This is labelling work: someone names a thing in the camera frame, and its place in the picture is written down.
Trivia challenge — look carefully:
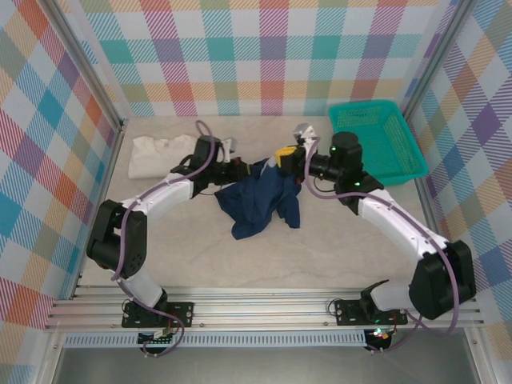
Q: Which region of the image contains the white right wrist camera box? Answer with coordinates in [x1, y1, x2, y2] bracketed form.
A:
[294, 122, 317, 143]

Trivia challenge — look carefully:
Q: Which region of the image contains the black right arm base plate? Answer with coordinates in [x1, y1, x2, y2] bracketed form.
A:
[334, 298, 409, 327]

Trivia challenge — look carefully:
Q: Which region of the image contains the aluminium table edge rail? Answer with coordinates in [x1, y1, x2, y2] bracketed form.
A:
[399, 115, 459, 295]
[67, 119, 128, 301]

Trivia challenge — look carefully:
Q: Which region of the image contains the white slotted cable duct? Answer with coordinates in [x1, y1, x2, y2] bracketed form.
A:
[63, 331, 367, 348]

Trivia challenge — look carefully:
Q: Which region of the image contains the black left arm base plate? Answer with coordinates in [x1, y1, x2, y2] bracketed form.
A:
[121, 302, 195, 329]

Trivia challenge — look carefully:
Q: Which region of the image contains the aluminium frame post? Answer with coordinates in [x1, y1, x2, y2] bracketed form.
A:
[39, 0, 129, 131]
[398, 0, 479, 121]

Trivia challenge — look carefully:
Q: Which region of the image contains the aluminium mounting rail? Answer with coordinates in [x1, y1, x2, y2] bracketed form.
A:
[43, 286, 485, 331]

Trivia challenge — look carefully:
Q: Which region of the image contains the grey metal panel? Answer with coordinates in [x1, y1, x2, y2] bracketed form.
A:
[51, 346, 481, 384]

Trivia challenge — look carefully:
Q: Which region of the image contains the navy blue t-shirt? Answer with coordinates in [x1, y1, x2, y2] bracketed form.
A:
[214, 158, 302, 241]

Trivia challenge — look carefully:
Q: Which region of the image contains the white folded t-shirt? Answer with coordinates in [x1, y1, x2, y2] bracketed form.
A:
[127, 134, 199, 180]

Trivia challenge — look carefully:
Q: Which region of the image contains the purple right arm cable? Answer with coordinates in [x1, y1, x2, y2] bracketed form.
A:
[303, 135, 459, 353]

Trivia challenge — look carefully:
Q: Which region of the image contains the small electronics board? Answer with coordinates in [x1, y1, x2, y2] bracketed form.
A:
[138, 330, 177, 347]
[366, 326, 395, 343]

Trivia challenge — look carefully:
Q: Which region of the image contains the teal plastic mesh basket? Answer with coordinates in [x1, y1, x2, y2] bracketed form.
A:
[327, 99, 427, 188]

